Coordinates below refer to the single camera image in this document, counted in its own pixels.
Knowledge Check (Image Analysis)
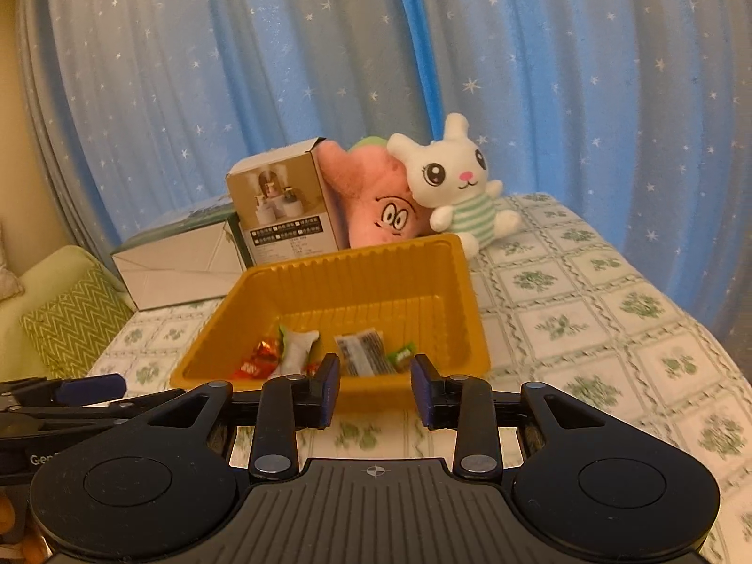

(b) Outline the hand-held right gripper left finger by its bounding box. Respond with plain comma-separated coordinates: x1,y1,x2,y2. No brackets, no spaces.
126,353,343,481

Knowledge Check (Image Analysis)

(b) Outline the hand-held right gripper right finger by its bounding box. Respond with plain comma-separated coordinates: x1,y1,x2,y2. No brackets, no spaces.
409,353,624,481

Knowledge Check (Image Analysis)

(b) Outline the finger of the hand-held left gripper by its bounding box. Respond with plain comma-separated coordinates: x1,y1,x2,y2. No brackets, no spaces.
0,374,128,410
0,391,184,432

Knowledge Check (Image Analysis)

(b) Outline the green candy wrapper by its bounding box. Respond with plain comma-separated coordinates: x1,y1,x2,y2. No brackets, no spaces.
386,342,418,372

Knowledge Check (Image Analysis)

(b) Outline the white snack packet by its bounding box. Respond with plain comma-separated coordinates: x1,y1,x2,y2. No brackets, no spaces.
276,326,321,377

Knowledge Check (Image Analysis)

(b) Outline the clear packet of dark snack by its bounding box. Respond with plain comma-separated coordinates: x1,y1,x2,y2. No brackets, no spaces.
334,329,396,378

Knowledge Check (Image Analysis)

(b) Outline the large red foil wrapper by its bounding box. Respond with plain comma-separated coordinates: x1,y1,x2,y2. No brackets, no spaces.
247,335,286,365

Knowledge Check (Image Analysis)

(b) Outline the red striped snack packet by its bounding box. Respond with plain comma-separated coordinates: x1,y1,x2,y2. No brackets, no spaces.
233,360,277,380

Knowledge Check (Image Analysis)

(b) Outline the orange plastic tray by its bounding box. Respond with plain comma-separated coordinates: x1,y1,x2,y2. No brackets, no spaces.
169,233,492,407

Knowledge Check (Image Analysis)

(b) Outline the person's left hand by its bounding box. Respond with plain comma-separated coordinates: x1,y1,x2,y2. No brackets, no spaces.
0,485,47,562

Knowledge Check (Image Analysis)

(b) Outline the green chevron pillow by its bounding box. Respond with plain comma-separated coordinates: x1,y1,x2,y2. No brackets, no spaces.
20,264,133,365

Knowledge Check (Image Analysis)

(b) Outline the pale green sofa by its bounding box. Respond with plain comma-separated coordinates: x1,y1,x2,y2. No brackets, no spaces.
0,243,137,384

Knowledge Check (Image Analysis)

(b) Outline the beige embroidered pillow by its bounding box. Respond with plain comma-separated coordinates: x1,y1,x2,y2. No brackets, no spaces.
0,223,25,302

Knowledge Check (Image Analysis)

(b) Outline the white cardboard box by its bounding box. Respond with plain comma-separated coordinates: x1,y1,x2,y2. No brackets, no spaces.
111,205,248,312

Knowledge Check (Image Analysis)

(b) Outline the floral checked tablecloth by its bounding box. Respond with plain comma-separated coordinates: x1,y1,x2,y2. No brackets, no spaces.
88,191,752,564

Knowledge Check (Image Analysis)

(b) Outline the beige photo product box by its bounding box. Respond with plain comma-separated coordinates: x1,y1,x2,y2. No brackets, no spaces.
226,137,347,268

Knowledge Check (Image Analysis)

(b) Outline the pink plush toy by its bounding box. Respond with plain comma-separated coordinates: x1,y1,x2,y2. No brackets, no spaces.
320,141,422,249

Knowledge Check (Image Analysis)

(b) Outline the white bunny plush toy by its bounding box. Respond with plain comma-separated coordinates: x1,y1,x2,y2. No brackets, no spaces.
386,113,524,260

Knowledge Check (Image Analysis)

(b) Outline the green plush toy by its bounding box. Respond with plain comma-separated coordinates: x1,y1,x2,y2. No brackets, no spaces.
346,134,392,155

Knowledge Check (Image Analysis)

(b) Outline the blue star curtain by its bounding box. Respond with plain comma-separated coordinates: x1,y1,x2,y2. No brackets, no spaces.
388,0,752,365
15,0,436,248

